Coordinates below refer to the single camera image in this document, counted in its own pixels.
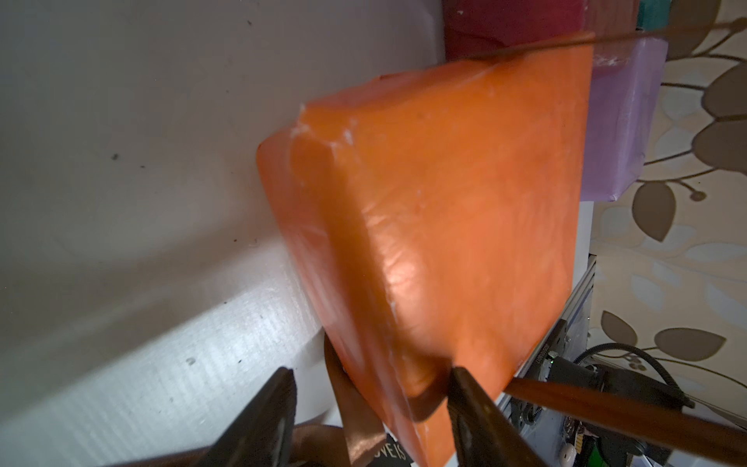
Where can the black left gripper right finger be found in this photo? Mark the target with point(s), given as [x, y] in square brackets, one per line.
[482, 435]

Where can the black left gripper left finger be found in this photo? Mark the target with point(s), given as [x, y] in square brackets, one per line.
[262, 434]

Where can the brown satin ribbon bow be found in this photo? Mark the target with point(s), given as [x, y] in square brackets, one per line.
[361, 434]

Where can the orange gift box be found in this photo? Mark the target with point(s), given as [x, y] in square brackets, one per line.
[432, 216]

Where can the purple gift box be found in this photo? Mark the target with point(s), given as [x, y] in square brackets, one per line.
[621, 110]

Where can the dark red gift box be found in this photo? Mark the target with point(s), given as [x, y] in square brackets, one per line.
[472, 27]

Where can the black lettered ribbon bow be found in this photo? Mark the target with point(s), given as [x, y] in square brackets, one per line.
[391, 454]

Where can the green plastic tool case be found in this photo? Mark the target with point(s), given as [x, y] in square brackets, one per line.
[653, 14]

